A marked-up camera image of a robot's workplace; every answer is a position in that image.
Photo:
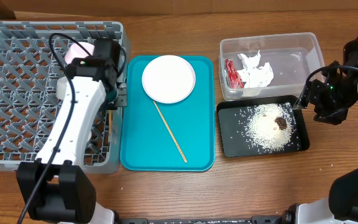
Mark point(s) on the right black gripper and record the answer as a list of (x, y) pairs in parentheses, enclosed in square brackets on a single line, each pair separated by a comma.
[(317, 101)]

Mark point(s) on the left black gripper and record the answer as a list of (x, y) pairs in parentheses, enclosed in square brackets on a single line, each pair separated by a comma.
[(122, 101)]

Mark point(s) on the wooden chopstick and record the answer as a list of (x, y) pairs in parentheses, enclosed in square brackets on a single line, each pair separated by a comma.
[(110, 120), (170, 132)]

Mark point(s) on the grey shallow bowl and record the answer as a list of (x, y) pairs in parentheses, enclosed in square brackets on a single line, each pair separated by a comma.
[(61, 88)]

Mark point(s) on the brown food chunk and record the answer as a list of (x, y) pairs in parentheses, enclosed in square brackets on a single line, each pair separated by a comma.
[(281, 123)]

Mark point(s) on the large white round plate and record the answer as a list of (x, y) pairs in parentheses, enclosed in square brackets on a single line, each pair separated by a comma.
[(168, 79)]

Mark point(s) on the pile of white rice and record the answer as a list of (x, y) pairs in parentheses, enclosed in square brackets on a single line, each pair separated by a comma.
[(260, 133)]

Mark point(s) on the white napkin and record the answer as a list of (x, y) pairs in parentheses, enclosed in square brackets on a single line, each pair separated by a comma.
[(254, 75)]

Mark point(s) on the red snack wrapper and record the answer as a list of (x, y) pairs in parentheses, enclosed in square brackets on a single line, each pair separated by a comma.
[(233, 77)]

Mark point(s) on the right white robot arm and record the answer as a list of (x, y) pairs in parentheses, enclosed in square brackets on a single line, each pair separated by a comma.
[(341, 205)]

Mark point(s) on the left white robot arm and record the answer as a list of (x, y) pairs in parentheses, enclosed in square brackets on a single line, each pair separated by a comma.
[(54, 187)]

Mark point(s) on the clear plastic waste bin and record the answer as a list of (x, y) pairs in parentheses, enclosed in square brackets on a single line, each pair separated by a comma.
[(292, 57)]

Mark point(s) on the black rectangular tray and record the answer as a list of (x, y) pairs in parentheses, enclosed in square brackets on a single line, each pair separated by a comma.
[(232, 147)]

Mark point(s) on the grey plastic dish rack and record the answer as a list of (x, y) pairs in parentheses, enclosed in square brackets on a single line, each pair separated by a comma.
[(30, 57)]

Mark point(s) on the teal plastic serving tray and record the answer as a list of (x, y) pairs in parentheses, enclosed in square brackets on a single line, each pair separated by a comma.
[(146, 144)]

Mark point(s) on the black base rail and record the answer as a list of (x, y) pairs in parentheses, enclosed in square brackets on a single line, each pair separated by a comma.
[(275, 219)]

